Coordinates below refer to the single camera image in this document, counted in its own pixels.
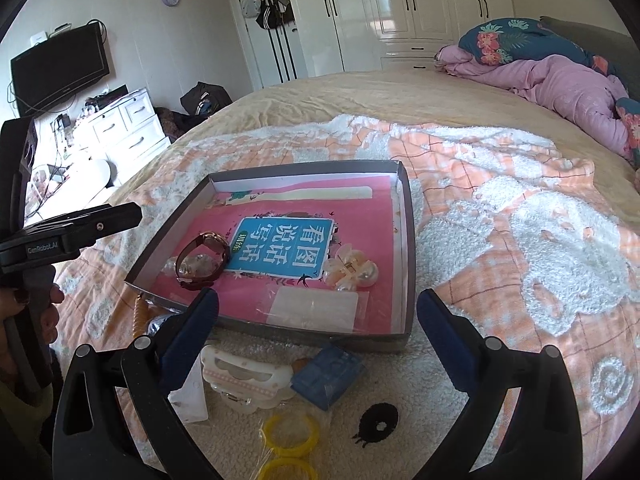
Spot black hair accessory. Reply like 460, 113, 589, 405
147, 312, 177, 339

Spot pink book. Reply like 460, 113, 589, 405
150, 175, 404, 333

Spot yellow ring bangle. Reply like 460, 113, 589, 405
264, 412, 321, 459
262, 457, 319, 480

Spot white plastic packet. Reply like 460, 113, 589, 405
167, 354, 209, 424

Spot blue floral pillow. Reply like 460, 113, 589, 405
458, 18, 624, 79

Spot dark patterned bag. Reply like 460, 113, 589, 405
155, 106, 199, 142

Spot pink quilt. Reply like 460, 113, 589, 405
434, 44, 640, 165

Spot hanging black bags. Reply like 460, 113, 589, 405
255, 0, 296, 31

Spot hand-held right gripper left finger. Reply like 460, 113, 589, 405
52, 287, 223, 480

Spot white hair claw clip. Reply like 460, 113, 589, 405
200, 345, 297, 414

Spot grey headboard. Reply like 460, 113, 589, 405
540, 16, 640, 87

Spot person's left hand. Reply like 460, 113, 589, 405
0, 284, 66, 346

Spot brown leather wristwatch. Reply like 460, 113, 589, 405
175, 231, 234, 291

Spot grey cardboard box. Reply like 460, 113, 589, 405
124, 160, 416, 354

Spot bed with beige sheet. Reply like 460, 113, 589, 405
106, 67, 640, 221

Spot orange spiral hair tie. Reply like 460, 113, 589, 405
132, 291, 151, 337

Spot black duffel bag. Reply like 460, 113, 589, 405
180, 81, 234, 116

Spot white round chair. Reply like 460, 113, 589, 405
65, 158, 119, 206

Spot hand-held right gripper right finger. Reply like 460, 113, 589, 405
416, 287, 583, 480

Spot white glossy wardrobe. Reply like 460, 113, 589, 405
279, 0, 517, 79

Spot black set-top box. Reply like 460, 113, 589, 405
94, 87, 132, 111

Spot clear bag with white card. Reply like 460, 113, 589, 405
260, 285, 372, 334

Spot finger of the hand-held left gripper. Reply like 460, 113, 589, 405
17, 202, 144, 250

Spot orange white plush blanket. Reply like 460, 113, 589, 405
54, 114, 640, 480

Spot pearl hair clip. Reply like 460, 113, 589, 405
322, 244, 380, 292

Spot yellow rings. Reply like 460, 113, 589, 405
250, 406, 334, 480

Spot small blue box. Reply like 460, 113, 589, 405
290, 345, 364, 411

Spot white door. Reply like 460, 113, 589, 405
235, 0, 309, 91

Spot black flat television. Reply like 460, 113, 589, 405
10, 22, 111, 119

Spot white drawer dresser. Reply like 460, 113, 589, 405
75, 87, 173, 187

